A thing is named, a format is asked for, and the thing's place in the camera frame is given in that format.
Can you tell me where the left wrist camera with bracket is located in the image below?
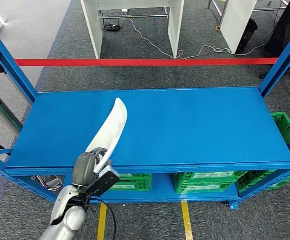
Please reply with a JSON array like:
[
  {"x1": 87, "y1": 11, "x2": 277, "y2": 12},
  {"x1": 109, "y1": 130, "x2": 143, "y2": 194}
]
[{"x1": 83, "y1": 165, "x2": 121, "y2": 200}]

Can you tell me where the red barrier belt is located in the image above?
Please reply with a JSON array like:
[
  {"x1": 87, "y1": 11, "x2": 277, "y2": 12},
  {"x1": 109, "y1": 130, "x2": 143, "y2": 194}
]
[{"x1": 0, "y1": 56, "x2": 290, "y2": 68}]

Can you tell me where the blue metal shelf rack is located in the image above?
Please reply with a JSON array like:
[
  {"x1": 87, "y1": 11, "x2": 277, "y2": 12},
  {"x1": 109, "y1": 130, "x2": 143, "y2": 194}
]
[{"x1": 0, "y1": 18, "x2": 290, "y2": 211}]

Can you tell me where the black office chair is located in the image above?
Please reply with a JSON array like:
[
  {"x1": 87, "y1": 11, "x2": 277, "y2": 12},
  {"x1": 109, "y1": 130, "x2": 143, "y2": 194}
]
[{"x1": 258, "y1": 0, "x2": 290, "y2": 100}]

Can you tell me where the yellow floor tape square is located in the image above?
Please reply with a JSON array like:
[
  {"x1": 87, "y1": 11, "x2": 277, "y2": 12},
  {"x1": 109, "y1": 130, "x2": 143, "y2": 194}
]
[{"x1": 97, "y1": 200, "x2": 193, "y2": 240}]

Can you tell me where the white table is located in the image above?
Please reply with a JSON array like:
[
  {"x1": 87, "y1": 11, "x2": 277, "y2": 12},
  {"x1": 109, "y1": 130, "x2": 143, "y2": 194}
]
[
  {"x1": 208, "y1": 0, "x2": 259, "y2": 55},
  {"x1": 80, "y1": 0, "x2": 186, "y2": 60}
]

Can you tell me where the white floor cable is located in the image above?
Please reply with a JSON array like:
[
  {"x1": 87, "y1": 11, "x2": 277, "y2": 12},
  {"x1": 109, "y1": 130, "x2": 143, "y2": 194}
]
[{"x1": 127, "y1": 13, "x2": 268, "y2": 61}]

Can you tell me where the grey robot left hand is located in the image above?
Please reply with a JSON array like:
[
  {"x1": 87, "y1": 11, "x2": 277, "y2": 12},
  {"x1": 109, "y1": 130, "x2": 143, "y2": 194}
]
[{"x1": 72, "y1": 147, "x2": 113, "y2": 187}]

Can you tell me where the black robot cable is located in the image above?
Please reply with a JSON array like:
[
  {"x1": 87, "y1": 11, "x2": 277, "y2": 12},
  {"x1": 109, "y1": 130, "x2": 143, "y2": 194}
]
[{"x1": 85, "y1": 197, "x2": 117, "y2": 240}]

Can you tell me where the white curved plastic car part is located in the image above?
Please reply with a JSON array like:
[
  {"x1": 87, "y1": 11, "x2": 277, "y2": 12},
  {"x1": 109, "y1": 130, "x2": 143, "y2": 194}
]
[{"x1": 85, "y1": 97, "x2": 128, "y2": 175}]

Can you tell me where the black box under table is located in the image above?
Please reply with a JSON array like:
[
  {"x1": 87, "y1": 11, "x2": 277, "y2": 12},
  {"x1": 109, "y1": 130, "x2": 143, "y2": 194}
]
[{"x1": 236, "y1": 18, "x2": 259, "y2": 56}]

